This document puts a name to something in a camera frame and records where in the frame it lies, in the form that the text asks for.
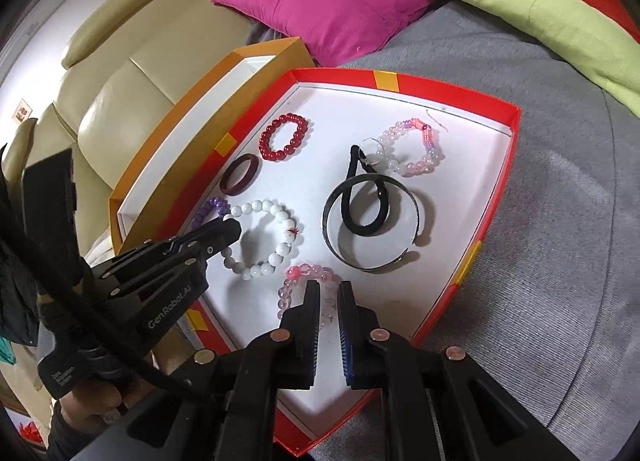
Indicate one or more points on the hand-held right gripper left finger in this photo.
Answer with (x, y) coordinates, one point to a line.
(312, 336)

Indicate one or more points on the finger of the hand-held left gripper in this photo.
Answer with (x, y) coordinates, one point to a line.
(210, 256)
(220, 231)

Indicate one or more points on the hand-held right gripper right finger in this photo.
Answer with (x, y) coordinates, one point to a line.
(346, 336)

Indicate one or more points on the dark red bangle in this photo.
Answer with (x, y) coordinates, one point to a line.
(235, 188)

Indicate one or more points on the silver metal cuff bangle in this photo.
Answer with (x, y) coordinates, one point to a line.
(350, 253)

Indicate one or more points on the red cardboard box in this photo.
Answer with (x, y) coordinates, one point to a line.
(450, 131)

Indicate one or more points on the person's left forearm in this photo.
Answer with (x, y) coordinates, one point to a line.
(65, 441)

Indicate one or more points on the person's left hand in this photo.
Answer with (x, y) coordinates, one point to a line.
(95, 398)

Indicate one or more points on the orange box lid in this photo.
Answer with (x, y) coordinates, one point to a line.
(200, 106)

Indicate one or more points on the dark cloth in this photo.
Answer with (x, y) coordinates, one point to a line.
(17, 291)

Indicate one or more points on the beige leather sofa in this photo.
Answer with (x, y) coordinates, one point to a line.
(125, 66)

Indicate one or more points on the grey blanket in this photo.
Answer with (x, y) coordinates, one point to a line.
(550, 241)

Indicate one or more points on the pink cushion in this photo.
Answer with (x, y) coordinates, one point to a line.
(325, 1)

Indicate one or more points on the green pillow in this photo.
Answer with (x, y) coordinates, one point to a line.
(525, 1)

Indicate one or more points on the small wall picture frame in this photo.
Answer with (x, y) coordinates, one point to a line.
(21, 111)

